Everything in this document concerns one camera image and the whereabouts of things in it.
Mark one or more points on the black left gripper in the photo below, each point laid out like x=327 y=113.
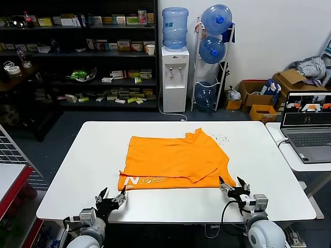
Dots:
x=106 y=206

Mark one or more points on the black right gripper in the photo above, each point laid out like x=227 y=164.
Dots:
x=240 y=197

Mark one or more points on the orange t-shirt with white print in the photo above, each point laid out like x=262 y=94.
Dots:
x=173 y=157

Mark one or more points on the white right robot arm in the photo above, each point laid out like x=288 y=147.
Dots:
x=266 y=232

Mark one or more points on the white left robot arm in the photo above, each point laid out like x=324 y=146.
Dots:
x=88 y=237

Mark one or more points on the grey clothes pile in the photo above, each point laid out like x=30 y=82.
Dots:
x=311 y=67

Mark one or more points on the white power strip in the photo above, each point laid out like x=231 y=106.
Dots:
x=215 y=226

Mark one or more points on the white side table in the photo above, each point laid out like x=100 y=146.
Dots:
x=287 y=160

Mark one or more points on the white work table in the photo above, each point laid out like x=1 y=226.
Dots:
x=168 y=206

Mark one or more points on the orange cardboard box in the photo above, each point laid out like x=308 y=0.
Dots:
x=262 y=113

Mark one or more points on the small yellow box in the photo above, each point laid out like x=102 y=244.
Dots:
x=232 y=104

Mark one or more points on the grey laptop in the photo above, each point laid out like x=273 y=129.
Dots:
x=310 y=144

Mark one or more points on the open brown cardboard box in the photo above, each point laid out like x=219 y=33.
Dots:
x=254 y=99

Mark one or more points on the white plastic bag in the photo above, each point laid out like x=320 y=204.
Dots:
x=233 y=94

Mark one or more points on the red-edged white cart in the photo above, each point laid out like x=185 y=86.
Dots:
x=10 y=178

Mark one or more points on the blue and white bag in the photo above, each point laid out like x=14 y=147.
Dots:
x=270 y=87

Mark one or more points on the white water dispenser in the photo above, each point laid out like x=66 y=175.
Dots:
x=174 y=98

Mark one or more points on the flat white carton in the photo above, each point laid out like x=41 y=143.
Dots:
x=107 y=79

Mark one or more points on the large brown cardboard box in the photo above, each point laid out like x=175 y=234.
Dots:
x=289 y=77

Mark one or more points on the white carton red stripe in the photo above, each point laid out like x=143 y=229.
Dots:
x=119 y=74

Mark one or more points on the bowl of green items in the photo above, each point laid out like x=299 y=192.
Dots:
x=80 y=75

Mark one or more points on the dark wooden desk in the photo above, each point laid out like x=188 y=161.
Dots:
x=23 y=85

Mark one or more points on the black shelf unit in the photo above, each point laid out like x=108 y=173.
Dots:
x=77 y=55

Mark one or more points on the dark blue cloth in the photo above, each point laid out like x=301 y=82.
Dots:
x=228 y=34

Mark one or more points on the yellow green carton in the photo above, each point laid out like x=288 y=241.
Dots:
x=123 y=45

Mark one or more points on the white paper cup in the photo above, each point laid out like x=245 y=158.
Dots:
x=150 y=49

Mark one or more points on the orange and white carton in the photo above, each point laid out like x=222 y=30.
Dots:
x=136 y=46

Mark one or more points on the white tape roll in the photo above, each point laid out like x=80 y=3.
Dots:
x=13 y=69

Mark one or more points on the dark blue bottle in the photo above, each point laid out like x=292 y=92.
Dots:
x=54 y=46

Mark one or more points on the clear bottle purple contents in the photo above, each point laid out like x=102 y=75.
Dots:
x=24 y=59

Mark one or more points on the blue water jug with label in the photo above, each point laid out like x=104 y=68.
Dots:
x=175 y=28

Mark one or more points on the green and white carton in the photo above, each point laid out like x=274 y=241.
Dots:
x=132 y=20

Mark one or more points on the wide white carton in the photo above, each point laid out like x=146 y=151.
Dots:
x=68 y=22

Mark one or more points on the pink carton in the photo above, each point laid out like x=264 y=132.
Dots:
x=142 y=16

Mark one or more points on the cola bottle red label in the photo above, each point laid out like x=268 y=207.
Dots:
x=28 y=20

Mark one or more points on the shiny metal bowl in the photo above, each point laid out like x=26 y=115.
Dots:
x=17 y=22

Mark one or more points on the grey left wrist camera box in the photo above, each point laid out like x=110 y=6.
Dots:
x=87 y=215

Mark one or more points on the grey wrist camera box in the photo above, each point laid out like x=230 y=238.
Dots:
x=87 y=215
x=260 y=202

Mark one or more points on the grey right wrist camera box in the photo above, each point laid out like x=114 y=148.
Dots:
x=260 y=202

